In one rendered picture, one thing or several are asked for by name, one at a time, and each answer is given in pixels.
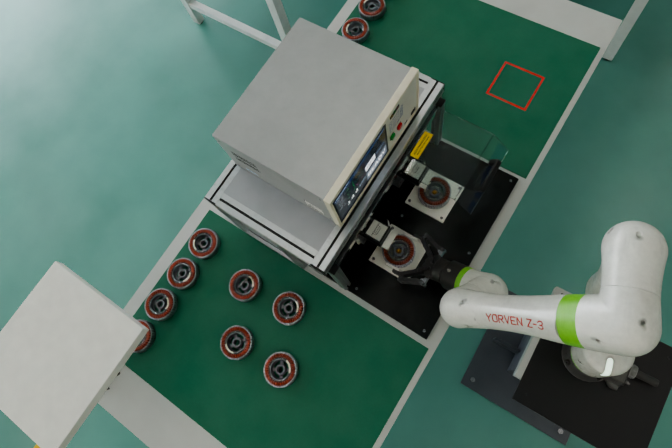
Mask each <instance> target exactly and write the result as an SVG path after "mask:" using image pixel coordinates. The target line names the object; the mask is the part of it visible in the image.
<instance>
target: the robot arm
mask: <svg viewBox="0 0 672 448"><path fill-rule="evenodd" d="M403 235H406V236H408V237H409V238H410V239H411V240H412V241H415V242H417V243H419V244H423V246H424V249H425V251H426V254H427V256H428V258H426V259H425V262H424V263H423V264H422V267H419V268H417V269H413V270H407V271H402V270H401V269H399V268H397V267H395V266H393V265H391V264H389V263H387V262H385V265H386V266H388V267H389V268H391V269H393V270H392V272H393V273H394V274H396V275H398V276H399V277H398V278H397V280H398V281H399V282H400V283H401V284H412V285H421V286H423V287H427V284H426V283H427V282H428V280H434V281H436V282H438V283H440V284H441V286H442V287H443V288H444V289H446V290H448V291H447V292H446V293H445V294H444V295H443V297H442V298H441V301H440V306H439V308H440V313H441V316H442V318H443V319H444V321H445V322H446V323H447V324H449V325H450V326H452V327H455V328H480V329H493V330H502V331H509V332H515V333H520V334H525V335H530V336H534V337H538V338H542V339H546V340H549V341H553V342H557V343H561V344H563V346H562V351H561V354H562V360H563V363H564V365H565V367H566V368H567V370H568V371H569V372H570V373H571V374H572V375H573V376H575V377H576V378H578V379H580V380H582V381H586V382H598V381H602V380H605V382H606V384H607V386H608V387H609V388H611V389H613V390H616V391H617V389H618V387H620V386H623V385H624V384H625V383H626V384H628V385H630V382H629V381H627V378H628V377H629V378H630V379H634V378H635V377H636V378H638V379H640V380H642V381H644V382H646V383H649V384H651V385H653V386H655V387H657V386H658V385H659V380H658V379H656V378H654V377H651V376H649V375H647V374H645V373H643V372H641V371H639V370H638V366H636V365H635V364H633V363H634V361H635V357H638V356H642V355H645V354H647V353H649V352H650V351H652V350H653V349H654V348H655V347H656V346H657V345H658V343H659V341H660V339H661V335H662V316H661V290H662V281H663V275H664V270H665V266H666V262H667V258H668V245H667V242H666V240H665V238H664V236H663V235H662V234H661V232H660V231H659V230H657V229H656V228H655V227H653V226H652V225H650V224H647V223H645V222H641V221H625V222H621V223H619V224H616V225H615V226H613V227H612V228H610V229H609V230H608V231H607V233H606V234H605V236H604V238H603V240H602V243H601V258H602V261H601V265H600V268H599V270H598V271H597V272H596V273H595V274H593V275H592V276H591V277H590V279H589V280H588V282H587V284H586V289H585V294H559V295H532V296H525V295H508V288H507V285H506V283H505V282H504V280H503V279H502V278H500V277H499V276H497V275H495V274H492V273H487V272H482V271H479V270H476V269H474V268H471V267H469V266H467V265H464V264H462V263H460V262H457V261H451V262H450V261H448V260H446V259H444V258H442V257H443V255H444V254H446V253H447V251H446V250H445V249H444V248H443V247H441V246H439V245H438V244H437V243H436V242H435V241H434V240H433V239H432V238H431V237H430V236H429V234H428V233H425V234H424V236H422V237H421V236H419V235H416V234H414V235H413V236H411V235H409V234H407V233H403ZM427 240H429V241H430V242H431V243H432V244H433V245H434V246H435V247H436V248H437V249H438V253H439V255H435V256H434V255H433V254H432V251H431V249H430V247H429V245H428V243H427ZM419 275H422V276H423V275H424V276H425V278H421V279H417V278H408V277H413V276H419Z"/></svg>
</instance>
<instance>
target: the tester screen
mask: <svg viewBox="0 0 672 448"><path fill-rule="evenodd" d="M384 138H385V144H384V145H383V147H382V149H383V148H384V146H385V145H386V137H385V130H384V128H383V130H382V131H381V133H380V134H379V136H378V138H377V139H376V141H375V142H374V144H373V145H372V147H371V148H370V150H369V151H368V153H367V154H366V156H365V157H364V159H363V160H362V162H361V163H360V165H359V166H358V168H357V169H356V171H355V172H354V174H353V175H352V177H351V178H350V180H349V181H348V183H347V184H346V186H345V188H344V189H343V191H342V192H341V194H340V195H339V197H338V198H337V200H336V201H335V203H334V204H335V206H336V208H337V210H338V212H339V215H340V217H341V219H342V221H343V219H344V217H345V216H346V214H347V213H348V211H349V210H350V208H351V207H352V205H353V204H354V202H355V201H356V199H357V197H358V196H359V194H360V193H361V191H362V190H363V188H364V187H365V185H366V184H367V182H368V181H369V180H367V175H366V174H367V172H368V171H369V169H370V168H371V166H372V165H373V163H374V161H375V160H376V158H377V157H378V155H379V154H380V152H381V151H382V149H381V150H380V152H379V153H378V155H377V156H376V158H375V159H374V161H373V162H372V164H371V165H370V167H369V168H368V170H367V171H366V170H365V167H366V166H367V164H368V163H369V161H370V160H371V158H372V157H373V155H374V153H375V152H376V150H377V149H378V147H379V146H380V144H381V143H382V141H383V140H384ZM386 148H387V145H386ZM364 182H366V184H365V185H364V187H363V188H362V190H361V191H360V193H359V194H358V196H357V197H356V199H355V201H354V202H353V204H352V205H351V207H350V208H349V210H348V211H347V213H346V214H345V216H344V217H342V216H343V215H344V213H345V211H346V210H347V208H348V207H349V206H347V203H348V201H349V200H350V198H351V196H352V195H353V193H354V192H355V190H356V189H357V187H358V186H359V190H360V188H361V187H362V185H363V184H364ZM359 190H358V192H359ZM358 192H357V193H358ZM357 193H356V195H357ZM356 195H355V196H356ZM355 196H354V198H355ZM354 198H353V199H354ZM353 199H352V201H353ZM352 201H351V202H352Z"/></svg>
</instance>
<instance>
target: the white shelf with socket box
mask: <svg viewBox="0 0 672 448"><path fill-rule="evenodd" d="M148 331H149V329H148V328H146V327H145V326H144V325H142V324H141V323H140V322H139V321H137V320H136V319H135V318H133V317H132V316H131V315H129V314H128V313H127V312H126V311H124V310H123V309H122V308H120V307H119V306H118V305H116V304H115V303H114V302H112V301H111V300H110V299H109V298H107V297H106V296H105V295H103V294H102V293H101V292H99V291H98V290H97V289H96V288H94V287H93V286H92V285H90V284H89V283H88V282H86V281H85V280H84V279H82V278H81V277H80V276H79V275H77V274H76V273H75V272H73V271H72V270H71V269H69V268H68V267H67V266H66V265H64V264H63V263H60V262H57V261H55V262H54V263H53V265H52V266H51V267H50V268H49V270H48V271H47V272H46V274H45V275H44V276H43V277H42V279H41V280H40V281H39V283H38V284H37V285H36V286H35V288H34V289H33V290H32V292H31V293H30V294H29V295H28V297H27V298H26V299H25V301H24V302H23V303H22V304H21V306H20V307H19V308H18V310H17V311H16V312H15V314H14V315H13V316H12V317H11V319H10V320H9V321H8V323H7V324H6V325H5V326H4V328H3V329H2V330H1V332H0V410H1V411H2V412H3V413H4V414H5V415H7V416H8V417H9V418H10V419H11V420H12V421H13V422H14V423H15V424H16V425H17V426H18V427H19V428H20V429H21V430H22V431H23V432H24V433H25V434H27V435H28V436H29V437H30V438H31V439H32V440H33V441H34V442H35V443H36V444H37V445H38V446H39V447H40V448H66V447H67V445H68V444H69V442H70V441H71V440H72V438H73V437H74V435H75V434H76V432H77V431H78V430H79V428H80V427H81V425H82V424H83V423H84V421H85V420H86V418H87V417H88V415H89V414H90V413H91V411H92V410H93V408H94V407H95V406H96V404H97V403H98V401H99V400H100V399H101V397H102V396H103V394H104V393H105V391H106V390H109V389H110V388H109V386H110V384H111V383H112V382H113V380H114V379H115V377H116V376H118V375H120V370H121V369H122V367H123V366H124V365H125V363H126V362H127V360H128V359H129V358H130V356H131V355H132V353H133V352H134V350H135V349H136V348H137V346H138V345H139V343H140V342H141V341H142V339H143V338H144V336H145V335H146V333H147V332H148Z"/></svg>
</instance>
